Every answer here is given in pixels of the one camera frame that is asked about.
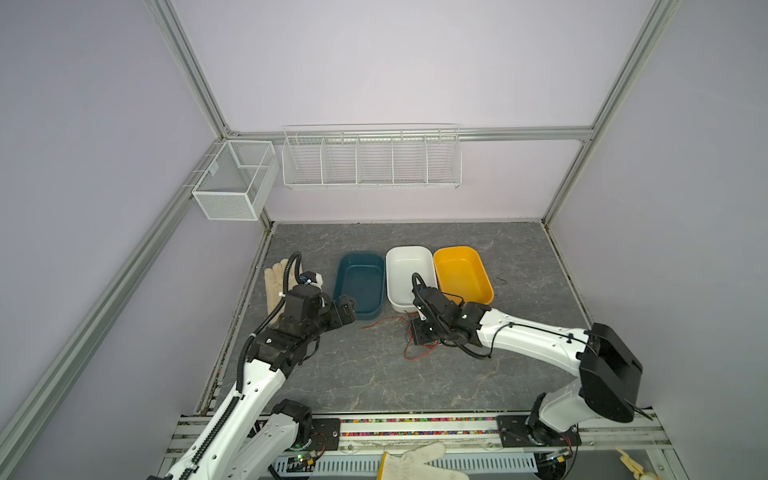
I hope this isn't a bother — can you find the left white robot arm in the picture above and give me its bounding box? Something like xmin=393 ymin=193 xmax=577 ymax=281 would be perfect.
xmin=165 ymin=252 xmax=356 ymax=479

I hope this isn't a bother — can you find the white wire mesh box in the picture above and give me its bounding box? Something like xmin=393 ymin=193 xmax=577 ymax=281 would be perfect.
xmin=192 ymin=140 xmax=279 ymax=221

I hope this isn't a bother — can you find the white wire wall shelf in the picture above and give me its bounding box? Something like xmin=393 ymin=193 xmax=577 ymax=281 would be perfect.
xmin=282 ymin=123 xmax=463 ymax=188

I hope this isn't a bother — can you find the white work glove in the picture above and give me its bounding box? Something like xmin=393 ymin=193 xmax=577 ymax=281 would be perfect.
xmin=377 ymin=442 xmax=469 ymax=480

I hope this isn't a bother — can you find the red cable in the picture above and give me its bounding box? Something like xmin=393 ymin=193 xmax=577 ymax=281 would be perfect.
xmin=359 ymin=311 xmax=442 ymax=362

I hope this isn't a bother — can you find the teal plastic bin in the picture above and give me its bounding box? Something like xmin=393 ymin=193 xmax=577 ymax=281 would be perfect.
xmin=333 ymin=252 xmax=386 ymax=321

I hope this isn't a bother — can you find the yellow plastic bin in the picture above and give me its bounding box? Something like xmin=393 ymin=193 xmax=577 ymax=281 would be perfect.
xmin=433 ymin=246 xmax=495 ymax=305

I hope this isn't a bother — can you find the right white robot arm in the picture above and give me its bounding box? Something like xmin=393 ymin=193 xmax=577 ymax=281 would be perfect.
xmin=411 ymin=284 xmax=643 ymax=446

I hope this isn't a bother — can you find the white plastic bin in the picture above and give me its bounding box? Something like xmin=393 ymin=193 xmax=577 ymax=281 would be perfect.
xmin=385 ymin=246 xmax=438 ymax=313

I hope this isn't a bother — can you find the colourful bead strip rail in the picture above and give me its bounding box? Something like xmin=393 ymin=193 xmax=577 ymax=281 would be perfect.
xmin=340 ymin=413 xmax=499 ymax=439

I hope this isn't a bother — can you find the cream fabric glove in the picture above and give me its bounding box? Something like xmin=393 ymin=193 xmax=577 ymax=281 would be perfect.
xmin=264 ymin=258 xmax=297 ymax=325

